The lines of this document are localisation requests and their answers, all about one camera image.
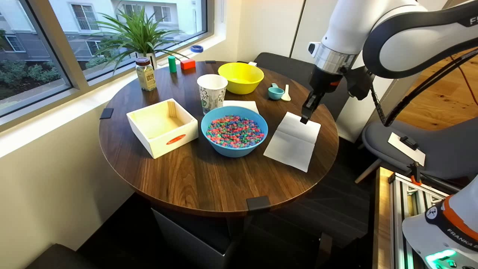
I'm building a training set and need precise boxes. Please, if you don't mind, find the teal measuring scoop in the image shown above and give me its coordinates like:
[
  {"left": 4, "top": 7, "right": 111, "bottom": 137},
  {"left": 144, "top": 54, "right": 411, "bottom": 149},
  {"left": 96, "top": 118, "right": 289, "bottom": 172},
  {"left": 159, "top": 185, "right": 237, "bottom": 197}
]
[{"left": 266, "top": 82, "right": 287, "bottom": 102}]

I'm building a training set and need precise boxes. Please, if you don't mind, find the green potted plant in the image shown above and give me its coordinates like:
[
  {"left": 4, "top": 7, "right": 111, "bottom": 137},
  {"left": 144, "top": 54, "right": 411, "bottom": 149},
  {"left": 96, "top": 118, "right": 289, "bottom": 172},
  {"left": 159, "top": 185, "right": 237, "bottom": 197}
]
[{"left": 95, "top": 6, "right": 189, "bottom": 72}]

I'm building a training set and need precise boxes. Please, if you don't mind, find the small square white napkin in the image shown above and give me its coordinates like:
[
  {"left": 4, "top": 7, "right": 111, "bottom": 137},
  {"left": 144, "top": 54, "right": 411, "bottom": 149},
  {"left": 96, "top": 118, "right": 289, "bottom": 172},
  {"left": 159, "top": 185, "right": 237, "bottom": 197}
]
[{"left": 222, "top": 99, "right": 262, "bottom": 115}]

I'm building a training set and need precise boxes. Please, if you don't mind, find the red block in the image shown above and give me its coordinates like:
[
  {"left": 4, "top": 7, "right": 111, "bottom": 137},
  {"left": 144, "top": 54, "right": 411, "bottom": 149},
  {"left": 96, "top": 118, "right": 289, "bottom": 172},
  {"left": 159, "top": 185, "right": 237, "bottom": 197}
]
[{"left": 180, "top": 58, "right": 198, "bottom": 73}]

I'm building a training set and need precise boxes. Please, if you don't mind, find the white orange robot base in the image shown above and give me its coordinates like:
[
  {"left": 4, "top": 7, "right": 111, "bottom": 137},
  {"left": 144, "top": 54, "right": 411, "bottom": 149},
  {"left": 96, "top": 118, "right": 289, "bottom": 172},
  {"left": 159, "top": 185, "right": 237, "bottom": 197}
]
[{"left": 401, "top": 173, "right": 478, "bottom": 269}]

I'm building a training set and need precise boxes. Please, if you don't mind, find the blue bowl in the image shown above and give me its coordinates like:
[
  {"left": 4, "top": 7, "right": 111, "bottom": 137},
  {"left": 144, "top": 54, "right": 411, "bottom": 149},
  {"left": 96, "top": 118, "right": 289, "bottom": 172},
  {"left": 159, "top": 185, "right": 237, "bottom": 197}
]
[{"left": 201, "top": 105, "right": 271, "bottom": 160}]

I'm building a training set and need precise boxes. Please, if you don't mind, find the grey box under table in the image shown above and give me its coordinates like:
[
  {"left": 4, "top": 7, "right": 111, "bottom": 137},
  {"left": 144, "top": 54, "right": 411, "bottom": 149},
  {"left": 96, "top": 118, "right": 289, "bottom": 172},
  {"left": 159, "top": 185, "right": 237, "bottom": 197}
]
[{"left": 151, "top": 208, "right": 237, "bottom": 269}]

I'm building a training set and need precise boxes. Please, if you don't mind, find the aluminium rail frame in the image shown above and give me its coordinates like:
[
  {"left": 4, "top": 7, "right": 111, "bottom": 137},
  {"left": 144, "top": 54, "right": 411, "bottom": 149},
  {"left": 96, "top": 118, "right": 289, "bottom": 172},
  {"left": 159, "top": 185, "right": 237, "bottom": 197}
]
[{"left": 387, "top": 169, "right": 478, "bottom": 269}]

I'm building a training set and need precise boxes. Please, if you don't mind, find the grey office chair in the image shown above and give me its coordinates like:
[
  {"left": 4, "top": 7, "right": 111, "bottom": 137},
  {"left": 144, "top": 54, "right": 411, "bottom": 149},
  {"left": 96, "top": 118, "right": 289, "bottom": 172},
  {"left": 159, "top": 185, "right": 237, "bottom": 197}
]
[{"left": 362, "top": 117, "right": 478, "bottom": 182}]

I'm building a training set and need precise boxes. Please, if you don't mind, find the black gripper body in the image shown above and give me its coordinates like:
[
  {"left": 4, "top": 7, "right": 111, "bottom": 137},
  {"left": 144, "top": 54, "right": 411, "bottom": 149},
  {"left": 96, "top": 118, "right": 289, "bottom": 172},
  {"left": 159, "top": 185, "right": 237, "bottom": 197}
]
[{"left": 305, "top": 67, "right": 346, "bottom": 100}]

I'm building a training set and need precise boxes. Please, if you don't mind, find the spice jar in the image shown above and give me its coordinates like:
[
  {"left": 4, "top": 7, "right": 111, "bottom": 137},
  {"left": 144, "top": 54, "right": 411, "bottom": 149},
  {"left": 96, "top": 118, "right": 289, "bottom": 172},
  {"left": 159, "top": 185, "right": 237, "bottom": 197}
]
[{"left": 135, "top": 57, "right": 159, "bottom": 93}]

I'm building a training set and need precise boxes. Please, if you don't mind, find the black cable bundle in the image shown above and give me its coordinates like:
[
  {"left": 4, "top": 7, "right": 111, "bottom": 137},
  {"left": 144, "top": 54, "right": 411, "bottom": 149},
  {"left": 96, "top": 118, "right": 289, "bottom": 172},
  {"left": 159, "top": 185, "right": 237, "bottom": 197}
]
[{"left": 368, "top": 49, "right": 478, "bottom": 129}]

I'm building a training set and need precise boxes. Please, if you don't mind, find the patterned paper cup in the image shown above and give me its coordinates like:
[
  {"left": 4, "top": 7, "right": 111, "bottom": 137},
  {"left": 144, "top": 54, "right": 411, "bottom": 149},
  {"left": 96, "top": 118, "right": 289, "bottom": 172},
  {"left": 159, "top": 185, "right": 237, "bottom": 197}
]
[{"left": 196, "top": 73, "right": 231, "bottom": 117}]

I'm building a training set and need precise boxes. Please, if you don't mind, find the white paper tag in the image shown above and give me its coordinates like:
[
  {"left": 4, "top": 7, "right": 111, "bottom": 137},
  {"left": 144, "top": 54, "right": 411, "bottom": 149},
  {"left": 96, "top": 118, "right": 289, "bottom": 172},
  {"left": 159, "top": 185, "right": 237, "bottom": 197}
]
[{"left": 387, "top": 132, "right": 428, "bottom": 167}]

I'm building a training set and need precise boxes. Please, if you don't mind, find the large white paper towel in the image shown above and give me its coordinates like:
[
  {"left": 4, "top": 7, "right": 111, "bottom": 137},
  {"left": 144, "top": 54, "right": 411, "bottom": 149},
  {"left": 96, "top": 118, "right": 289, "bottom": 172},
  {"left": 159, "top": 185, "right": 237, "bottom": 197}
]
[{"left": 262, "top": 111, "right": 323, "bottom": 173}]

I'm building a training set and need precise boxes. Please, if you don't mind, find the large glass window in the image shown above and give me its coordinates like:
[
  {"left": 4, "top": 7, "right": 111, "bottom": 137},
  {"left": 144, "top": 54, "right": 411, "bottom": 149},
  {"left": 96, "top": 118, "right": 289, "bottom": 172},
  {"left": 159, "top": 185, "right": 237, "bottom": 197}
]
[{"left": 0, "top": 0, "right": 211, "bottom": 121}]

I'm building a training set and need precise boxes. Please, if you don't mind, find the wooden board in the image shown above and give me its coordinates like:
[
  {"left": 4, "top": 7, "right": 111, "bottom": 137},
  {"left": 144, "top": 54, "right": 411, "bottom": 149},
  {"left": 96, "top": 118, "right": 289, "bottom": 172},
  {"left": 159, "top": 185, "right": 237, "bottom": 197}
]
[{"left": 373, "top": 166, "right": 396, "bottom": 269}]

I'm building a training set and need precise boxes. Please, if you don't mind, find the colourful cereal pile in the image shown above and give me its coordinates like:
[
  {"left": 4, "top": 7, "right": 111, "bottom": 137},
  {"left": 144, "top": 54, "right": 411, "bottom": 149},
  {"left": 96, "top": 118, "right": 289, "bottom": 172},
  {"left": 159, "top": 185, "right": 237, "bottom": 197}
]
[{"left": 207, "top": 115, "right": 266, "bottom": 149}]

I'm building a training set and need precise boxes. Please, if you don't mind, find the white plastic spoon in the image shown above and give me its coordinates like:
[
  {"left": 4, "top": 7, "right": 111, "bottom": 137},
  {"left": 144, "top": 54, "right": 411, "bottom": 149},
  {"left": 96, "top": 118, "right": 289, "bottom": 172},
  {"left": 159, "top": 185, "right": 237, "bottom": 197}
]
[{"left": 281, "top": 84, "right": 295, "bottom": 103}]

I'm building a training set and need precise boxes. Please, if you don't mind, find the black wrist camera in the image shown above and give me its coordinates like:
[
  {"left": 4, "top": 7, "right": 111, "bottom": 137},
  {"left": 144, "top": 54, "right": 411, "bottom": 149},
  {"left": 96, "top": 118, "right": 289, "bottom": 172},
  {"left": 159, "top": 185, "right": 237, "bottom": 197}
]
[{"left": 343, "top": 66, "right": 377, "bottom": 102}]

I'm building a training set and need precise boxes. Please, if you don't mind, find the white wooden box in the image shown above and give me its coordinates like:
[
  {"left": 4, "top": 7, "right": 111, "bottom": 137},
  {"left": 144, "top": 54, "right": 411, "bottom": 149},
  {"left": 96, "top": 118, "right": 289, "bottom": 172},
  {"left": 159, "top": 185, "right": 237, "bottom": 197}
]
[{"left": 126, "top": 97, "right": 201, "bottom": 160}]

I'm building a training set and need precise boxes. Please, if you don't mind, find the yellow bowl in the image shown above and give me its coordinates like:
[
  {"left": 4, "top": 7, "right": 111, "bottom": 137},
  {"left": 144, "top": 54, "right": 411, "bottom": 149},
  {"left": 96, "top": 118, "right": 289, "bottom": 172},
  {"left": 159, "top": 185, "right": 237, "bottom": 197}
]
[{"left": 217, "top": 61, "right": 266, "bottom": 96}]

